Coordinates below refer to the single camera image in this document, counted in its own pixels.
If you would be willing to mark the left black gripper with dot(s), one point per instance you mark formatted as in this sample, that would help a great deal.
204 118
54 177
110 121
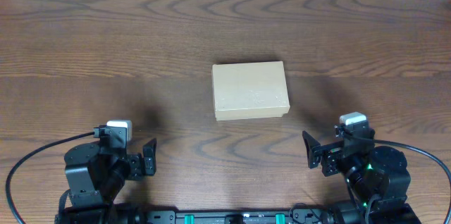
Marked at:
136 161

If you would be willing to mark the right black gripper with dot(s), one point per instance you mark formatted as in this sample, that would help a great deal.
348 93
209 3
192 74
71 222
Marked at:
315 154

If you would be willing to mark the cardboard box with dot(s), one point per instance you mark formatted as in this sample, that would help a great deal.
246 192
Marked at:
249 90

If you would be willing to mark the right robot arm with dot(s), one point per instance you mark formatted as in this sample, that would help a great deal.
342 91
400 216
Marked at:
377 180

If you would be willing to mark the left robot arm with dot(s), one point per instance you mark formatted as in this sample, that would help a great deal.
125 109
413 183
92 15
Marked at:
96 172

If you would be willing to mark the black mounting rail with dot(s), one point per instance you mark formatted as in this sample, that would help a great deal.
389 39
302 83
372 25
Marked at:
293 216

